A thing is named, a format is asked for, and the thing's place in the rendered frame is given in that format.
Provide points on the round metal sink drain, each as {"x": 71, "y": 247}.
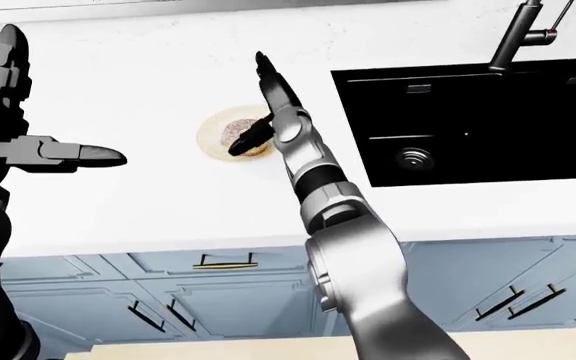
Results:
{"x": 415, "y": 158}

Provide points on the black kitchen sink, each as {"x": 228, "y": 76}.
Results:
{"x": 493, "y": 123}

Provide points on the cream round plate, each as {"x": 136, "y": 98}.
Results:
{"x": 210, "y": 137}

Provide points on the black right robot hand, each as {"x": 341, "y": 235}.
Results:
{"x": 280, "y": 99}

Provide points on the blue-grey kitchen cabinet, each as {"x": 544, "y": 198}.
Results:
{"x": 238, "y": 300}

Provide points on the sugared brown donut pastry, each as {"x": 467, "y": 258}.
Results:
{"x": 233, "y": 127}

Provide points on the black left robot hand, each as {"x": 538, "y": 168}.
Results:
{"x": 3, "y": 75}

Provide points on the dark metal faucet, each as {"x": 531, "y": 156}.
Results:
{"x": 510, "y": 37}

